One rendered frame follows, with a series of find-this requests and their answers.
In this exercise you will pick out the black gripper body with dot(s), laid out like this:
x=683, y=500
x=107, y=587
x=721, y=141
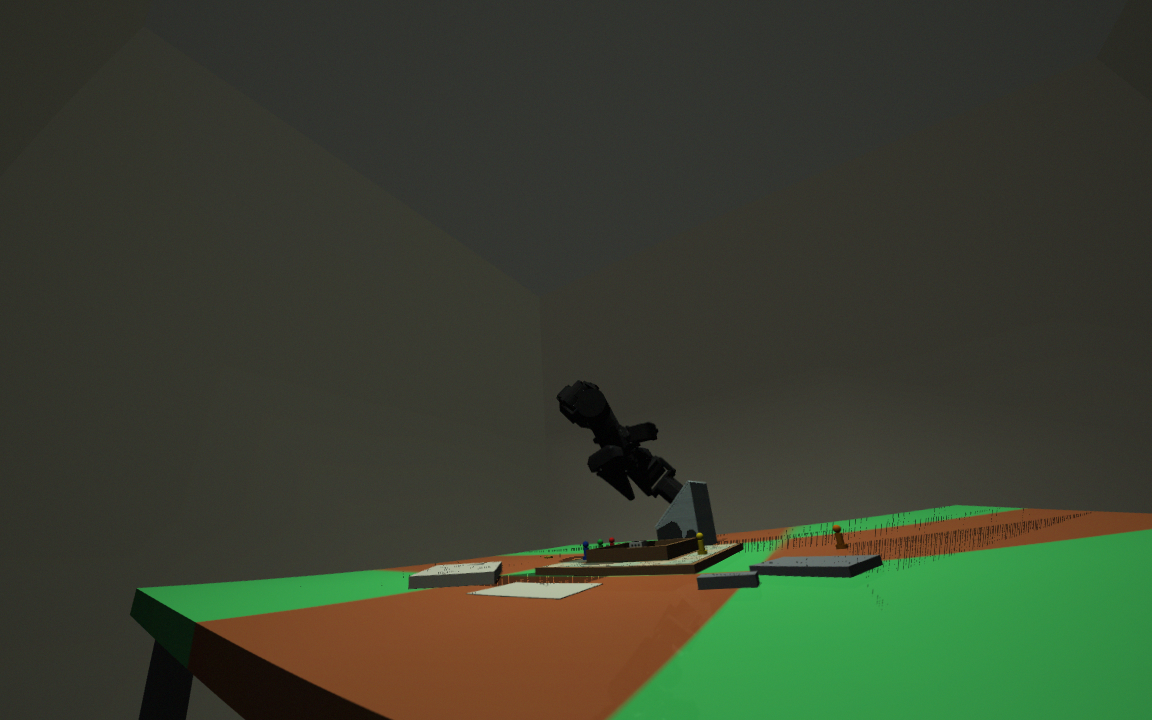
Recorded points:
x=612, y=450

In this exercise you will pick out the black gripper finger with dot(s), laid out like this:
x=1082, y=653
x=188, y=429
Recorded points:
x=615, y=475
x=640, y=476

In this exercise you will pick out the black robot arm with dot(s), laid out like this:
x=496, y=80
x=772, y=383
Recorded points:
x=585, y=405

